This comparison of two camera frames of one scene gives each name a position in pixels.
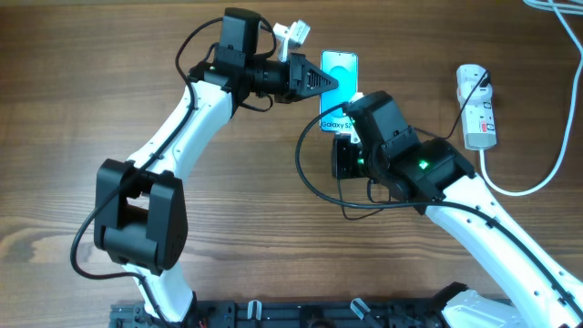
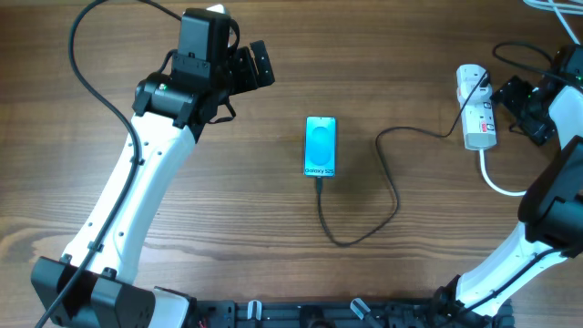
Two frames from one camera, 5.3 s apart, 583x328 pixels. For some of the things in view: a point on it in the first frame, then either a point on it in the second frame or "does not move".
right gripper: (343, 167) → (538, 131)
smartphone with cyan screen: (343, 66) → (320, 146)
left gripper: (299, 68) → (247, 79)
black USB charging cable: (483, 84) → (388, 171)
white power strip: (477, 118) does not move
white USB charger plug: (466, 87) does not move
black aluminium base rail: (290, 314) does not move
